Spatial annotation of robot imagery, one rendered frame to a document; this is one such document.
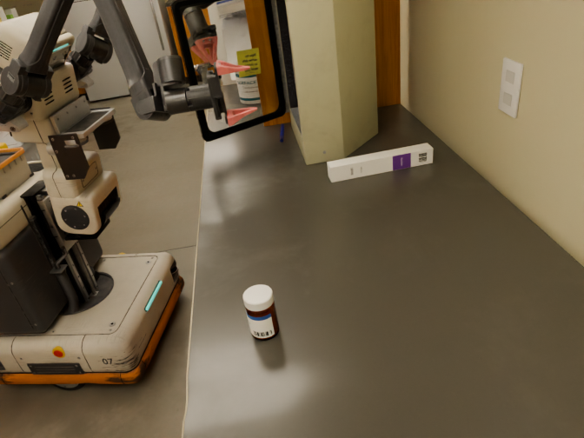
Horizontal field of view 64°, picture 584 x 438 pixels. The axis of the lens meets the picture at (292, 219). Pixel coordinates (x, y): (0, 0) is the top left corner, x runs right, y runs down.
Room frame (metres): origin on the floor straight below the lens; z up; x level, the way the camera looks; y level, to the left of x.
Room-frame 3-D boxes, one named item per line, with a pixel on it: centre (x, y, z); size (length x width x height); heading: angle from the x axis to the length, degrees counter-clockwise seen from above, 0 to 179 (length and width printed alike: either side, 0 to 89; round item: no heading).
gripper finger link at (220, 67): (1.09, 0.09, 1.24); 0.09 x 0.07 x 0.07; 93
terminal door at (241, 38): (1.43, 0.10, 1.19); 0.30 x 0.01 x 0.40; 120
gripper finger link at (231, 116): (1.09, 0.09, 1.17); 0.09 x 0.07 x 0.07; 93
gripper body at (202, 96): (1.09, 0.16, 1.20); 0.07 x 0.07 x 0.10; 3
